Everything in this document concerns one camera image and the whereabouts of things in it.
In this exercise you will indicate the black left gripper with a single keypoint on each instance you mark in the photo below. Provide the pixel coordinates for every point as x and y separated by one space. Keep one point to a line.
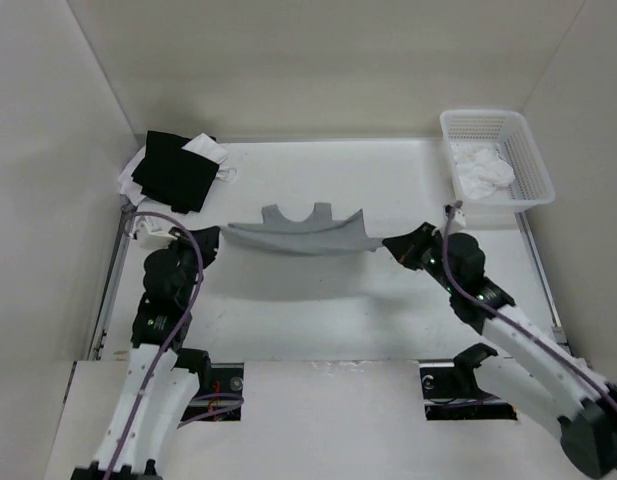
208 238

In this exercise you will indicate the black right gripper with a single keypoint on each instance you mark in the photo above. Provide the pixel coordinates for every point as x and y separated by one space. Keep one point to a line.
405 248

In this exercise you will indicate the grey tank top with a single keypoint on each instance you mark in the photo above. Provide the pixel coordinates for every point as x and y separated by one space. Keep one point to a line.
317 235

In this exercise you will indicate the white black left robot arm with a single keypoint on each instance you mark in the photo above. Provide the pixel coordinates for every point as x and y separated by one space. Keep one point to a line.
162 376

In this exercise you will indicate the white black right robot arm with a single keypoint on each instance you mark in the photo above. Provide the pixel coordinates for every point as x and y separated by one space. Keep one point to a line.
516 361

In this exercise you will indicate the black folded tank top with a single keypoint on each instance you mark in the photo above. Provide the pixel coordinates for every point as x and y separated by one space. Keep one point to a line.
172 175

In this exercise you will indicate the white folded tank top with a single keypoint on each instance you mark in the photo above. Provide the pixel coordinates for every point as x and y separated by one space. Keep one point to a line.
202 145

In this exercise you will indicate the crumpled white tank top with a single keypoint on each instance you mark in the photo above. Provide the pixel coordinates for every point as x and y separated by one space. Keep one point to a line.
481 170

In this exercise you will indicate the white plastic mesh basket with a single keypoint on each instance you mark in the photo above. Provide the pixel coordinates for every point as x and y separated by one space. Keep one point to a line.
509 133

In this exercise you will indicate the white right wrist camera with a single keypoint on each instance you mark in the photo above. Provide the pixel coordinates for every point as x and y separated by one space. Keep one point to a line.
455 218

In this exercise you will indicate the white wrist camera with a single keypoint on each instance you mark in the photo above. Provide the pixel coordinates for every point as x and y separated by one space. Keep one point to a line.
455 218
148 233

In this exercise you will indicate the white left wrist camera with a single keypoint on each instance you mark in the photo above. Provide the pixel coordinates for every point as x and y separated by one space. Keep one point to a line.
148 233

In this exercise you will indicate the aluminium table edge rail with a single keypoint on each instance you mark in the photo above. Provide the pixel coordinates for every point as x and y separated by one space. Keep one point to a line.
101 326

